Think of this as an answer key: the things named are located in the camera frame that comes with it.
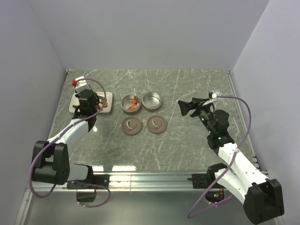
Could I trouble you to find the aluminium frame rail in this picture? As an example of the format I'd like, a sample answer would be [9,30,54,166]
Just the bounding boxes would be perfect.
[14,170,275,225]

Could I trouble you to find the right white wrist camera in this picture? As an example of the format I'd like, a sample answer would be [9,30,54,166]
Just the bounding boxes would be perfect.
[208,89,221,99]

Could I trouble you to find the left round metal tin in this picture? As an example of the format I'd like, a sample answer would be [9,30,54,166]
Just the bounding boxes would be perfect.
[121,95,141,115]

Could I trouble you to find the right brown tin lid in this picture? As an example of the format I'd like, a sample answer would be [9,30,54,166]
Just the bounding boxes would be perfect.
[146,115,167,134]

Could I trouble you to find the braised pork pieces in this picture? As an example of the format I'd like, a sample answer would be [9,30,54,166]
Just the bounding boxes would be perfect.
[131,99,139,105]

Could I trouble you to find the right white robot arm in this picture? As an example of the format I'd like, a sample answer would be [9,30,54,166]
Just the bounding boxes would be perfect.
[178,94,285,225]

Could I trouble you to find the round metal tin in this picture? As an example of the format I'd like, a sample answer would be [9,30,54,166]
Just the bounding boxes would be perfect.
[121,95,141,115]
[142,92,162,112]

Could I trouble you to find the metal food tongs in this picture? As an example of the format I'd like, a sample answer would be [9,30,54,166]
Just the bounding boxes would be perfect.
[93,91,107,104]

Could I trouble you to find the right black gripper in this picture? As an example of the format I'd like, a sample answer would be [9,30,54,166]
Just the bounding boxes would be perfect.
[178,98,215,135]

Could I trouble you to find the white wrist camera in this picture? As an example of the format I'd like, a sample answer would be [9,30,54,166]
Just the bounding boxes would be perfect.
[71,76,91,95]
[208,89,221,99]

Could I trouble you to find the right round metal tin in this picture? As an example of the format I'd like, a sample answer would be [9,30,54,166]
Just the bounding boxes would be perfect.
[142,92,162,112]

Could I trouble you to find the white square plate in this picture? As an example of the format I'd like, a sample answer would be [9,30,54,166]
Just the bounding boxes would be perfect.
[68,91,113,113]

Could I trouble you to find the left brown tin lid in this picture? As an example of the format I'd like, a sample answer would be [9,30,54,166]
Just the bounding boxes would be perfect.
[121,117,143,136]

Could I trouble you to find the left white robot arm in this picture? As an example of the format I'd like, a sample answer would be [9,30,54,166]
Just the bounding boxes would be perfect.
[30,89,99,185]

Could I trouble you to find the fried chicken drumstick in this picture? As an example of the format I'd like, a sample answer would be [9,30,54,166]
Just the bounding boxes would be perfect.
[96,102,108,110]

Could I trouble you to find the brown tin lid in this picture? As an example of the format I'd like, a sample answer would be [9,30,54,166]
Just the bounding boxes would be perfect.
[146,115,167,134]
[121,117,143,136]

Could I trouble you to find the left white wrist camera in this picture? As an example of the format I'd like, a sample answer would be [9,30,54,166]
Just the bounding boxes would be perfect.
[71,76,91,95]

